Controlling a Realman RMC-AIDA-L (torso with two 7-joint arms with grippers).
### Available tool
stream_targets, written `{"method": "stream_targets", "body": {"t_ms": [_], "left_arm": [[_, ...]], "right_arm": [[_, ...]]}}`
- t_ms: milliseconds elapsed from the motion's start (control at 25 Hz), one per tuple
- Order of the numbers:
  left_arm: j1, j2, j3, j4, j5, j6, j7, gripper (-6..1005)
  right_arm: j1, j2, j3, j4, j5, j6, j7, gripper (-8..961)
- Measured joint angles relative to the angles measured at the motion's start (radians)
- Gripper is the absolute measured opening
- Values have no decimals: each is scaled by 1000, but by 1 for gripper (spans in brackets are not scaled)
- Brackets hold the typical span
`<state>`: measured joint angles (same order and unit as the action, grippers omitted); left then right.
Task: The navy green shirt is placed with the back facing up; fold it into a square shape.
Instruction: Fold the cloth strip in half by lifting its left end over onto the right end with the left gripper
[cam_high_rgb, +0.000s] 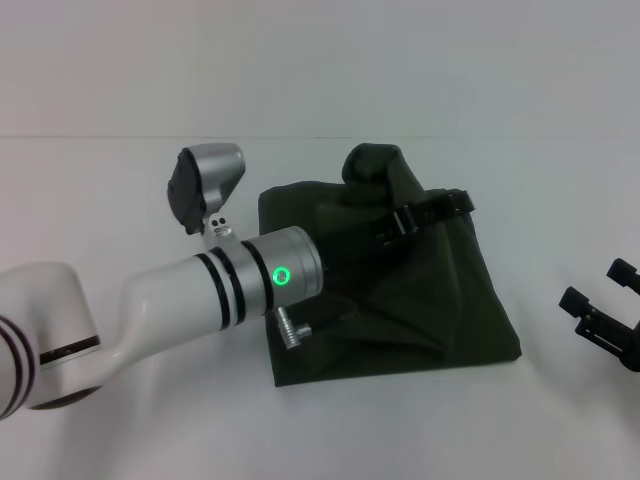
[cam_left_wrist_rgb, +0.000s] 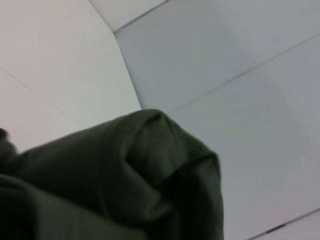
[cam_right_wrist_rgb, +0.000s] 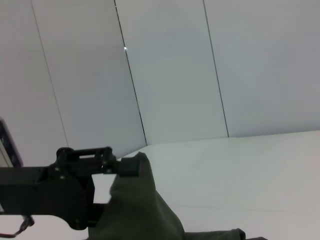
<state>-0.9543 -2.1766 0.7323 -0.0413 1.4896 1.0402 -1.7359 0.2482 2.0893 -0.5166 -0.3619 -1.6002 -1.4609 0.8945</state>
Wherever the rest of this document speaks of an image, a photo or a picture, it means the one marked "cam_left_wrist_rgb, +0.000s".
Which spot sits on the dark green t-shirt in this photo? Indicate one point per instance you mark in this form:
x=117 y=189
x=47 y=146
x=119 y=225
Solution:
x=112 y=180

